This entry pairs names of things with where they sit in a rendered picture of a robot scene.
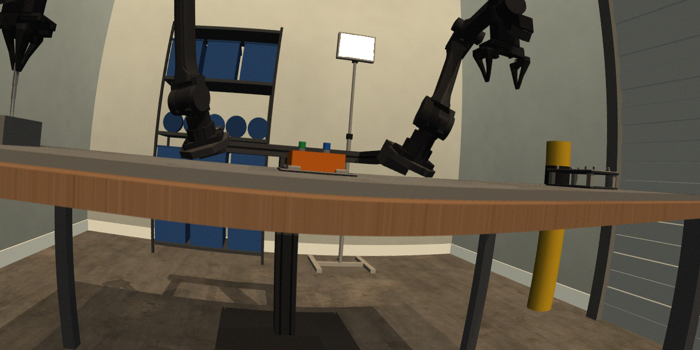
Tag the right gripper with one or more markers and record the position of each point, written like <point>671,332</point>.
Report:
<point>25,28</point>

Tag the grey slotted rack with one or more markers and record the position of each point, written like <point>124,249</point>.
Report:
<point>18,131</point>

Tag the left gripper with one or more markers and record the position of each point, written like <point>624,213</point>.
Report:
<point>498,48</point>

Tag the beige perforated plate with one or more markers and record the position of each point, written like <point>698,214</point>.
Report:
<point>364,185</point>

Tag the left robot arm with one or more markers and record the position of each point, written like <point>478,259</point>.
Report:
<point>509,25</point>

